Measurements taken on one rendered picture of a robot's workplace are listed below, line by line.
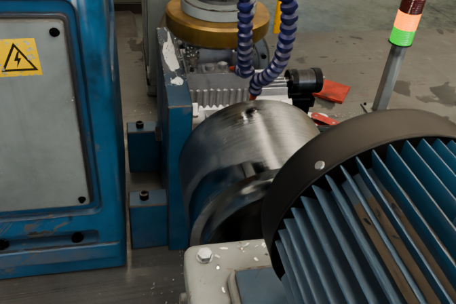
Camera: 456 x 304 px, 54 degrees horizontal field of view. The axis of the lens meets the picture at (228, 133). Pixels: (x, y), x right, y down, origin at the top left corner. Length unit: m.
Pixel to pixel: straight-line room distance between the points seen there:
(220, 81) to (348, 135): 0.52
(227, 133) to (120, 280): 0.39
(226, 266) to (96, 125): 0.32
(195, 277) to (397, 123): 0.24
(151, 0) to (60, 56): 0.65
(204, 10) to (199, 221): 0.33
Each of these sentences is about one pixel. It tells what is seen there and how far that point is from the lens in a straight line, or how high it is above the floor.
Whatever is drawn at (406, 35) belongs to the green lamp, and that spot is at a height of 1.06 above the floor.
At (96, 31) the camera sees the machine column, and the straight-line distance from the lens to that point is 0.61.
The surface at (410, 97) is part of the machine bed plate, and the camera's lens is 1.59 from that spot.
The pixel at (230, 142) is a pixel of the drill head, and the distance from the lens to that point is 0.63.
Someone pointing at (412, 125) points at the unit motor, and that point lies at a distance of 0.33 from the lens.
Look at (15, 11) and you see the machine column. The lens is 0.62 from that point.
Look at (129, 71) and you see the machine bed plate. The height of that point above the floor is 0.80.
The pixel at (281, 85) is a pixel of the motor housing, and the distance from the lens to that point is 0.87.
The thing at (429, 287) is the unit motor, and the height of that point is 1.33.
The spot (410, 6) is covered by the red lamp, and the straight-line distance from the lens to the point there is 1.29.
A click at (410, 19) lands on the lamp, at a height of 1.11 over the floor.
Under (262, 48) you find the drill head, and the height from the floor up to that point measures 1.09.
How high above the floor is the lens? 1.53
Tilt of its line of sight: 36 degrees down
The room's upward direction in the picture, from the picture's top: 5 degrees clockwise
